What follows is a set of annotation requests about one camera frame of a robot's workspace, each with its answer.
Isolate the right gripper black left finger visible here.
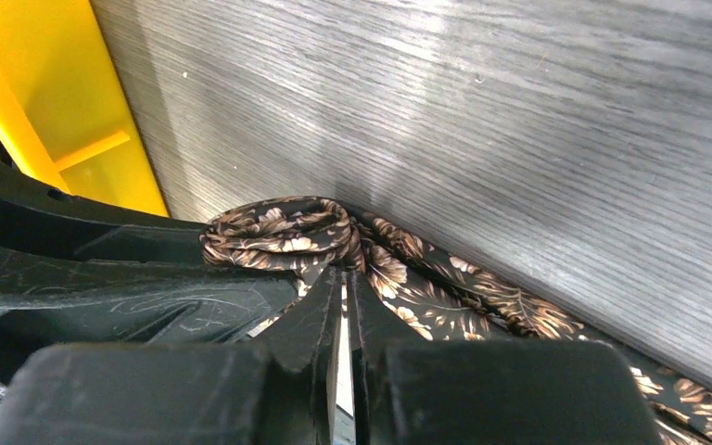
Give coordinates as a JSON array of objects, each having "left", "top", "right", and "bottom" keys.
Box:
[{"left": 0, "top": 267, "right": 342, "bottom": 444}]

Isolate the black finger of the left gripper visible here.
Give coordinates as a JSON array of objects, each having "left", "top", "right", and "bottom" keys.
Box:
[
  {"left": 0, "top": 162, "right": 205, "bottom": 264},
  {"left": 0, "top": 247, "right": 298, "bottom": 344}
]

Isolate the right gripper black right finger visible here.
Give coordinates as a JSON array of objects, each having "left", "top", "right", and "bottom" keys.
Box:
[{"left": 347, "top": 273, "right": 660, "bottom": 444}]

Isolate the brown floral tie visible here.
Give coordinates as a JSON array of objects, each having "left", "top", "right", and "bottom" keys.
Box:
[{"left": 200, "top": 197, "right": 712, "bottom": 444}]

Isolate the yellow plastic bin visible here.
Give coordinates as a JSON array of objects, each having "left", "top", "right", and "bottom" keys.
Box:
[{"left": 0, "top": 1, "right": 168, "bottom": 216}]

